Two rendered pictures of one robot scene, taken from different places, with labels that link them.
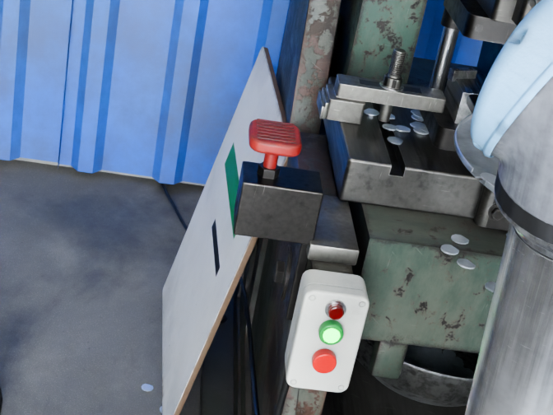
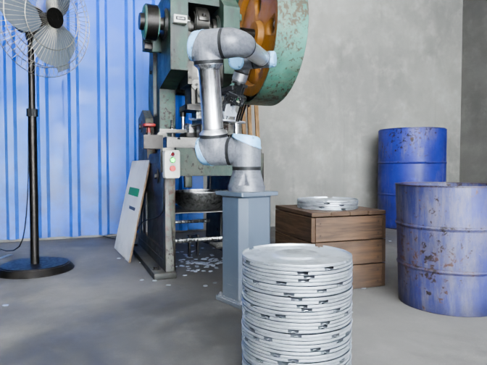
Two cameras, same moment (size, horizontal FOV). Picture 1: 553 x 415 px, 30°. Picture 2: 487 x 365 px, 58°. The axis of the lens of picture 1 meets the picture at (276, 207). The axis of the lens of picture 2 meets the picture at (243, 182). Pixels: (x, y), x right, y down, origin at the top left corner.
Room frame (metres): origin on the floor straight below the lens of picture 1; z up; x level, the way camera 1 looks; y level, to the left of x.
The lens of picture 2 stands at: (-1.13, 0.13, 0.55)
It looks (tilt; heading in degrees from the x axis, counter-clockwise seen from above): 2 degrees down; 345
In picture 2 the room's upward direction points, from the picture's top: straight up
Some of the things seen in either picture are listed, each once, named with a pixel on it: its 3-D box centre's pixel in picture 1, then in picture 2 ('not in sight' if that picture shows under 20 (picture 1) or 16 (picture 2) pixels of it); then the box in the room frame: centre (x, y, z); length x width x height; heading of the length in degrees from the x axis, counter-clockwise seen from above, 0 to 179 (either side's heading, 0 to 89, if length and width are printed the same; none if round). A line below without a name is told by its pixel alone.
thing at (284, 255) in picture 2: not in sight; (296, 254); (-0.04, -0.31, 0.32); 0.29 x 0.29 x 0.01
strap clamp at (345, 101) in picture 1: (385, 84); (170, 129); (1.35, -0.11, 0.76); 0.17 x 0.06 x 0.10; 97
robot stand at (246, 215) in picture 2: not in sight; (246, 245); (0.60, -0.35, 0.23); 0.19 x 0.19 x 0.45; 22
